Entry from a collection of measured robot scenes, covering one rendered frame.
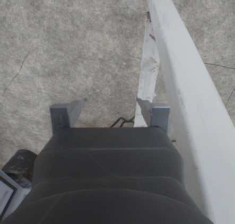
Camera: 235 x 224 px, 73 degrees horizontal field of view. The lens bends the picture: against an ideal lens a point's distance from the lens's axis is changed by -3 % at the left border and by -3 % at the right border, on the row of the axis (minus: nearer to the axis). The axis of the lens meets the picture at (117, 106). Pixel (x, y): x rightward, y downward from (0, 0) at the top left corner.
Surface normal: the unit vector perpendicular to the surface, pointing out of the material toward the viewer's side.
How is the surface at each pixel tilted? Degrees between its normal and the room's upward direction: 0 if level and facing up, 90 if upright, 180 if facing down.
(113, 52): 0
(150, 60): 0
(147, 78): 0
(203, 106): 81
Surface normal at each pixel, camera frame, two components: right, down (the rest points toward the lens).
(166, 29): 0.03, -0.64
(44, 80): -0.10, 0.65
